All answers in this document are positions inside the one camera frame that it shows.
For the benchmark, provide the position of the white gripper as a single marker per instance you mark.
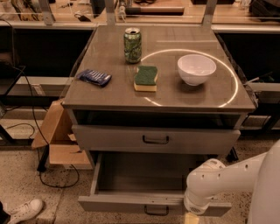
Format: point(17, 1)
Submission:
point(196, 207)

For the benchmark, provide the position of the grey drawer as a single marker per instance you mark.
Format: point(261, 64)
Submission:
point(155, 140)
point(140, 183)

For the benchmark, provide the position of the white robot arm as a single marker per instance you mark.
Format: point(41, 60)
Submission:
point(259, 175)

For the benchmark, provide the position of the grey top drawer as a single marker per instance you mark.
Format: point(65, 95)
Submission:
point(155, 140)

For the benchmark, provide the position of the grey drawer cabinet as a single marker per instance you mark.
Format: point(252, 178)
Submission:
point(221, 103)

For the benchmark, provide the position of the green yellow sponge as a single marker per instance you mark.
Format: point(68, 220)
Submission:
point(145, 79)

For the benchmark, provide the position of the white bowl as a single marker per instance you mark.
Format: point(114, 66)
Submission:
point(195, 69)

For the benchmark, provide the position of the cardboard box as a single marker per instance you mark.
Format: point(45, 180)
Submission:
point(56, 133)

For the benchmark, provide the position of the white sneaker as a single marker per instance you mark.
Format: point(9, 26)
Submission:
point(24, 212)

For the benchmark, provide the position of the green soda can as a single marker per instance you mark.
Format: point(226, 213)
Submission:
point(132, 44)

